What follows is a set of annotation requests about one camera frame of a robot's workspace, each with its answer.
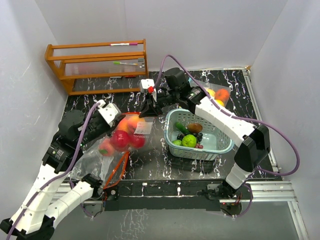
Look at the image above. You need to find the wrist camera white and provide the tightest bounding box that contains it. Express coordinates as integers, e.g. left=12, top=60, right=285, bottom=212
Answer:
left=139, top=78, right=156, bottom=96
left=97, top=99, right=122, bottom=127

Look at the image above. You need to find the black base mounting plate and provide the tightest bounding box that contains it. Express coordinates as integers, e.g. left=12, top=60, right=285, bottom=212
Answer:
left=74, top=178, right=253, bottom=213

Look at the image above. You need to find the brown kiwi toy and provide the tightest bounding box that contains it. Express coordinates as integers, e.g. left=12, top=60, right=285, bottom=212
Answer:
left=187, top=123, right=203, bottom=134

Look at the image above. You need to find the dark grape bunch toy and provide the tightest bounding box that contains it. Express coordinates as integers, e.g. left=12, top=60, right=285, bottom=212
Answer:
left=176, top=133, right=204, bottom=149

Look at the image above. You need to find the red apple toy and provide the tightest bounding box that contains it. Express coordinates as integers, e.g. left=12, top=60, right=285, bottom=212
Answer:
left=129, top=134, right=146, bottom=149

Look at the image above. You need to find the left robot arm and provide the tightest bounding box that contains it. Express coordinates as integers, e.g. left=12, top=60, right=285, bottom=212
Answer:
left=0, top=107, right=123, bottom=240

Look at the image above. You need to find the orange zipper bag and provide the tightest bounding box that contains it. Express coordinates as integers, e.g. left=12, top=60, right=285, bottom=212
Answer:
left=98, top=112, right=155, bottom=157
left=70, top=149, right=130, bottom=189

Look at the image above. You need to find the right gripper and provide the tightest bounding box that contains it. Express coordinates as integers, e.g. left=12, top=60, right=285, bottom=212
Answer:
left=138, top=89, right=180, bottom=117

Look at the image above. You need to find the orange pumpkin toy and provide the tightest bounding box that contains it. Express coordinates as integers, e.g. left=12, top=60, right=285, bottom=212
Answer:
left=215, top=88, right=230, bottom=102

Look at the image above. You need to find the green cucumber toy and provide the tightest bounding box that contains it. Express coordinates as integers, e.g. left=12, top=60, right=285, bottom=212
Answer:
left=175, top=122, right=190, bottom=135

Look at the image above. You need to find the blue zipper plastic bag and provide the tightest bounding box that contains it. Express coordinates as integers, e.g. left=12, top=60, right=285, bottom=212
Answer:
left=197, top=80, right=231, bottom=108

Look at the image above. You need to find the orange yellow peach toy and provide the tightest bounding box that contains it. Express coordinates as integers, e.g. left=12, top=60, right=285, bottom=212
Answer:
left=116, top=114, right=145, bottom=134

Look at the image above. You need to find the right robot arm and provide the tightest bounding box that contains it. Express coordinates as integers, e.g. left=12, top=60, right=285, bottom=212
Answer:
left=139, top=67, right=270, bottom=199

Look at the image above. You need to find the green fruit toy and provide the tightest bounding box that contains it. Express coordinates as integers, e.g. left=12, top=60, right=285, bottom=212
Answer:
left=172, top=139, right=183, bottom=146
left=181, top=134, right=197, bottom=148

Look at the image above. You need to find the yellow pear toy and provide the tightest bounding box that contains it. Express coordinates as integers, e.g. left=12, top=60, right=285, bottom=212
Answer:
left=206, top=88, right=216, bottom=98

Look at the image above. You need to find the pink white marker pen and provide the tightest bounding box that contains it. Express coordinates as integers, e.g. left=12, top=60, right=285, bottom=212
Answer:
left=110, top=42, right=138, bottom=47

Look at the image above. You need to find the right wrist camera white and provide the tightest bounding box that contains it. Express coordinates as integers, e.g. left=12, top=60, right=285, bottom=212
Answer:
left=139, top=78, right=156, bottom=96

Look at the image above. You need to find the wooden shelf rack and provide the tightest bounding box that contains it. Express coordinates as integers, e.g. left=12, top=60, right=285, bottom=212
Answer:
left=44, top=39, right=149, bottom=96

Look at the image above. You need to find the pink red dragonfruit toy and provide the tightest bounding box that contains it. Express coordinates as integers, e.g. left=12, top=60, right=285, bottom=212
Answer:
left=110, top=130, right=130, bottom=152

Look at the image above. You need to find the pink fruit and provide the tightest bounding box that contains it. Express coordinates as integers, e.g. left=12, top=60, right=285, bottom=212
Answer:
left=98, top=138, right=115, bottom=157

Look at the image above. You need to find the green marker pen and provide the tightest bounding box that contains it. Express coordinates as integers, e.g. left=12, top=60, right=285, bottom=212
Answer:
left=113, top=61, right=139, bottom=66

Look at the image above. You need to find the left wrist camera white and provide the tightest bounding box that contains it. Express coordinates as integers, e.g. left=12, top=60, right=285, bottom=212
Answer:
left=97, top=99, right=122, bottom=127

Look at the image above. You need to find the light blue plastic basket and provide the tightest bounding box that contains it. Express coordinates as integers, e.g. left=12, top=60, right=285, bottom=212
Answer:
left=164, top=108, right=234, bottom=161

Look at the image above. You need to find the aluminium rail frame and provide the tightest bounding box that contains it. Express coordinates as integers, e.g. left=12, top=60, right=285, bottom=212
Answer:
left=47, top=67, right=308, bottom=240

